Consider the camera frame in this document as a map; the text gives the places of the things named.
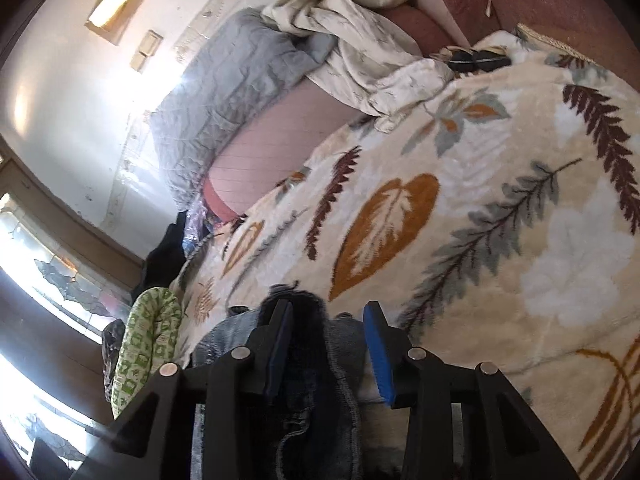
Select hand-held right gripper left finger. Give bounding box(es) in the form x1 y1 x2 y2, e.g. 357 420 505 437
82 299 295 480

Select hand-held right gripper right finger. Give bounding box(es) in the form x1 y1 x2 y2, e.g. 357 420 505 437
363 301 581 480

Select blue denim pants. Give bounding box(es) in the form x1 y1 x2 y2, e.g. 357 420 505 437
192 284 417 480

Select green patterned rolled quilt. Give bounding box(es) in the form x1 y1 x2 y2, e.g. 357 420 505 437
110 287 184 420

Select black clothing pile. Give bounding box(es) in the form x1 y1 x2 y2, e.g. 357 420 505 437
131 210 192 302

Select dark grey garment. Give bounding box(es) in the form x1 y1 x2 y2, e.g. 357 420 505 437
101 318 127 402

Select leaf print fleece blanket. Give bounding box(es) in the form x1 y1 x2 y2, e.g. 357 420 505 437
169 24 640 480

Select pink upholstered headboard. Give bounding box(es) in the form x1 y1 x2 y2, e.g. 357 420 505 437
202 0 640 224

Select grey-blue quilted pillow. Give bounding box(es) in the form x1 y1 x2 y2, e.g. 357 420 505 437
152 7 342 211

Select small black object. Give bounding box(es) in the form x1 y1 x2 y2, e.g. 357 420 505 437
439 45 514 79

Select crumpled white garment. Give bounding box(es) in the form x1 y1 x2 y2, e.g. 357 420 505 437
262 0 457 134

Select wooden door frame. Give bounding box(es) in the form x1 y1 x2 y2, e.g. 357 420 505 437
0 149 147 288

